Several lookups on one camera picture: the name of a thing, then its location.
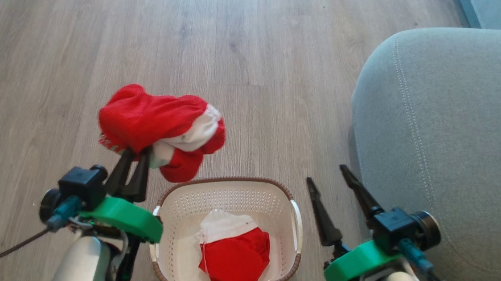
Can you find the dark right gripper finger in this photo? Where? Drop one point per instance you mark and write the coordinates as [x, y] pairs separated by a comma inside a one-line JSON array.
[[323, 215], [360, 191]]

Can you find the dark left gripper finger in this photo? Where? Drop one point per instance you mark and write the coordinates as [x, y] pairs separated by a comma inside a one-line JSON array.
[[119, 172], [139, 181]]

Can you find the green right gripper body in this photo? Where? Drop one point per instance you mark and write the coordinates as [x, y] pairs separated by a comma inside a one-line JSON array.
[[354, 265]]

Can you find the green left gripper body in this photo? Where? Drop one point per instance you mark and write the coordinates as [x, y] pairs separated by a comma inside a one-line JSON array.
[[128, 218]]

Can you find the red white fleece garment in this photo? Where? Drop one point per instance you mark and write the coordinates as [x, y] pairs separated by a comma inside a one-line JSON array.
[[153, 124]]

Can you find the red white smooth garment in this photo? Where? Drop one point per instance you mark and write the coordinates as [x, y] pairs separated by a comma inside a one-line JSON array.
[[235, 253]]

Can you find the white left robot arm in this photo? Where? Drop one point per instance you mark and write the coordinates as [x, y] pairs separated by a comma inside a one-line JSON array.
[[82, 263]]

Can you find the cream plastic laundry basket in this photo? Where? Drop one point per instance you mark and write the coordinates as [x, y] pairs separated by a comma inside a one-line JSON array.
[[182, 211]]

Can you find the grey fabric sofa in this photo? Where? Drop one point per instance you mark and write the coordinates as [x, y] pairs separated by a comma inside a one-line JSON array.
[[451, 143]]

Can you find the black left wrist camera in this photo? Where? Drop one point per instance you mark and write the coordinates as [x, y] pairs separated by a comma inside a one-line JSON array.
[[79, 185]]

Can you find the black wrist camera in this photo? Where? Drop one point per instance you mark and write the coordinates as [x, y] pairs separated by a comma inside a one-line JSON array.
[[398, 226], [79, 185]]

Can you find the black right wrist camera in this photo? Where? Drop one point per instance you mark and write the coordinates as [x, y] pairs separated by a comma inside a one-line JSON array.
[[398, 226]]

